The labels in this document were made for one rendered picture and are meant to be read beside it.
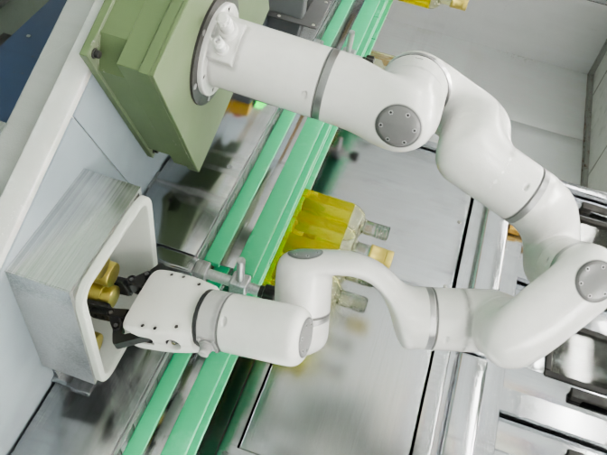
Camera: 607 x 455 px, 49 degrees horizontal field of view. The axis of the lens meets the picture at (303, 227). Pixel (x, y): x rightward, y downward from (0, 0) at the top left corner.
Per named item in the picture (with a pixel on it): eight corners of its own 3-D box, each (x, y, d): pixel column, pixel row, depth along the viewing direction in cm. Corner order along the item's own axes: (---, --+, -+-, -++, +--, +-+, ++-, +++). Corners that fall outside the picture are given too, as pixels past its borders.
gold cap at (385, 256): (366, 260, 122) (389, 267, 121) (372, 242, 122) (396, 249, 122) (365, 264, 125) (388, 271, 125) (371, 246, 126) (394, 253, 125)
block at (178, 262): (150, 296, 105) (191, 311, 105) (146, 261, 98) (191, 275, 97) (160, 279, 108) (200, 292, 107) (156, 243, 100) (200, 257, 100)
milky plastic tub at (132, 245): (44, 368, 90) (104, 389, 89) (6, 272, 73) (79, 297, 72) (107, 271, 101) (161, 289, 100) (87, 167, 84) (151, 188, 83)
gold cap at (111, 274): (74, 267, 86) (105, 278, 85) (88, 246, 88) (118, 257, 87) (79, 283, 88) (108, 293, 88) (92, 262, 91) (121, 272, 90)
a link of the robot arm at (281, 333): (339, 283, 91) (333, 348, 93) (266, 270, 94) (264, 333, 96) (299, 320, 77) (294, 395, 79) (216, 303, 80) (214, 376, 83)
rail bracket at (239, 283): (192, 316, 106) (266, 341, 105) (190, 252, 93) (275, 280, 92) (200, 301, 108) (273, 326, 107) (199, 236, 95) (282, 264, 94)
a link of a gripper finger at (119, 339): (126, 363, 84) (107, 336, 87) (178, 326, 86) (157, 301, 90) (124, 357, 83) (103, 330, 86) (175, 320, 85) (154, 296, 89)
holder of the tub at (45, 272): (50, 384, 94) (100, 402, 94) (4, 271, 73) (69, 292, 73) (108, 290, 105) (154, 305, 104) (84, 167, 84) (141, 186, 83)
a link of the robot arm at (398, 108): (320, 65, 81) (447, 106, 79) (345, 31, 91) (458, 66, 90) (303, 134, 87) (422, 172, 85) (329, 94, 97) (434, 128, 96)
